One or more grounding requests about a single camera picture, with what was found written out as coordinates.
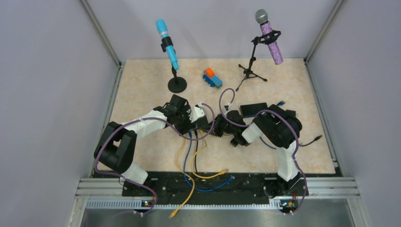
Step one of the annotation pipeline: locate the purple glitter microphone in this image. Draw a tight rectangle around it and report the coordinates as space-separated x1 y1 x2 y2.
255 9 284 65

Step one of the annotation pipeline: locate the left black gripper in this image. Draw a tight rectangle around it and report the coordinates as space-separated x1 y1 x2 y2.
174 105 198 136

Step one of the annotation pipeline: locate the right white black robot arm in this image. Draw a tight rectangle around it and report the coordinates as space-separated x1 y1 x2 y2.
201 105 302 195

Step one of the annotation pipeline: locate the orange blue toy truck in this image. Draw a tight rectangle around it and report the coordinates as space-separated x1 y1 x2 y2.
202 68 223 88

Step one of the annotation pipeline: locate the black tripod microphone stand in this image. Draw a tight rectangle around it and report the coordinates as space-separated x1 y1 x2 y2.
235 30 281 92

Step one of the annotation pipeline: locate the black ethernet cable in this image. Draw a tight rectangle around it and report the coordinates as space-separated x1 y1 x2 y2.
299 134 323 148

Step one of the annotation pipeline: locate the large black network switch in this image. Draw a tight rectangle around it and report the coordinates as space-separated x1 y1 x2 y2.
189 117 212 132

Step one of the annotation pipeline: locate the small black ribbed network switch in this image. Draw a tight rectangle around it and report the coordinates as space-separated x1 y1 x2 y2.
239 102 268 118

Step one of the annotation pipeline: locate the aluminium frame rail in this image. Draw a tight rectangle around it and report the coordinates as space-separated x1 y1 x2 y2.
68 177 371 227

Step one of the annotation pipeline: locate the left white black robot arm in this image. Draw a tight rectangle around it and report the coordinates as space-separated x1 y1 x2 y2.
94 95 209 195

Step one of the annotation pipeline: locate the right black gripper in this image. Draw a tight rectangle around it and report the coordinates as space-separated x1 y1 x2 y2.
201 113 237 137

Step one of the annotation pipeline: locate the black round-base microphone stand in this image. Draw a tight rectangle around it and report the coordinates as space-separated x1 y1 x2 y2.
167 65 187 93

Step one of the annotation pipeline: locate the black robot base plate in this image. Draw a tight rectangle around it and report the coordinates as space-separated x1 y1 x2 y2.
117 172 309 206

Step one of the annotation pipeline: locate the black power adapter with cord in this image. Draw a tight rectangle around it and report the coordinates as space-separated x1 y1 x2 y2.
285 110 296 118

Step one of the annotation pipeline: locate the cyan microphone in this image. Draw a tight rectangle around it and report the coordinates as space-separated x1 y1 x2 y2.
156 19 179 70

